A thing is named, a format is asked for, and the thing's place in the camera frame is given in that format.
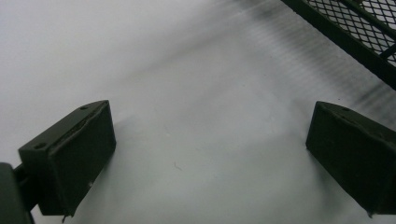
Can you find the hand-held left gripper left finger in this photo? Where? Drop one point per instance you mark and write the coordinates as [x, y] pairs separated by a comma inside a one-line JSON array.
[[71, 155]]

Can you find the black metal mesh rack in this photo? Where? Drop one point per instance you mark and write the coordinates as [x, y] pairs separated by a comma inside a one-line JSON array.
[[358, 34]]

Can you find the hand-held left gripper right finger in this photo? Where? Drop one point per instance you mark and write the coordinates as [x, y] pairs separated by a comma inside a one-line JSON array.
[[351, 149]]

